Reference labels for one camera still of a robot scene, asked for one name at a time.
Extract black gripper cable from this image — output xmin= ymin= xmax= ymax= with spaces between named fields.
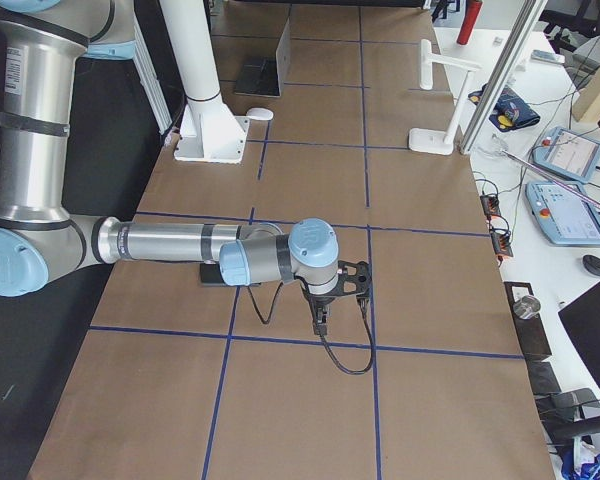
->
xmin=245 ymin=282 xmax=376 ymax=375

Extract metal reacher grabber stick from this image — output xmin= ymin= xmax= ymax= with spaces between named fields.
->
xmin=477 ymin=146 xmax=600 ymax=210

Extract blue teach pendant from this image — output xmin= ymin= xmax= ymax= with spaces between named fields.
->
xmin=532 ymin=127 xmax=600 ymax=184
xmin=525 ymin=181 xmax=600 ymax=247

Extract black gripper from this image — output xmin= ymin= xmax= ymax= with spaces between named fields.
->
xmin=304 ymin=260 xmax=371 ymax=336

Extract red cylinder bottle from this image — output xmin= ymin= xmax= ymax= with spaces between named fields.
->
xmin=456 ymin=0 xmax=483 ymax=45

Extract near blue teach pendant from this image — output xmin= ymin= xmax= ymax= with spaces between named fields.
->
xmin=525 ymin=181 xmax=600 ymax=247

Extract white computer mouse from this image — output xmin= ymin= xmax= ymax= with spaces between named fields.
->
xmin=246 ymin=107 xmax=274 ymax=122

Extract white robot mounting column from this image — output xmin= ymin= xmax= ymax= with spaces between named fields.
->
xmin=160 ymin=0 xmax=249 ymax=164

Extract aluminium frame post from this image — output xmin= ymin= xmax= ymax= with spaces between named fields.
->
xmin=459 ymin=0 xmax=547 ymax=155

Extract far blue teach pendant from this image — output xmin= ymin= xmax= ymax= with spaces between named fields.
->
xmin=532 ymin=127 xmax=600 ymax=184

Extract small metal cup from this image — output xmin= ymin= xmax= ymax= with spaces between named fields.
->
xmin=512 ymin=295 xmax=541 ymax=320

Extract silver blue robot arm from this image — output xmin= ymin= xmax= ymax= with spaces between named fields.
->
xmin=0 ymin=1 xmax=371 ymax=336

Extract grey laptop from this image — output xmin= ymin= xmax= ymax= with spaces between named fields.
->
xmin=234 ymin=20 xmax=291 ymax=98

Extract black mouse on desk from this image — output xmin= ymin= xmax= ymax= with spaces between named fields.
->
xmin=582 ymin=254 xmax=600 ymax=277

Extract blue space pattern pouch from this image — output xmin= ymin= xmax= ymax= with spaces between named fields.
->
xmin=489 ymin=86 xmax=541 ymax=132

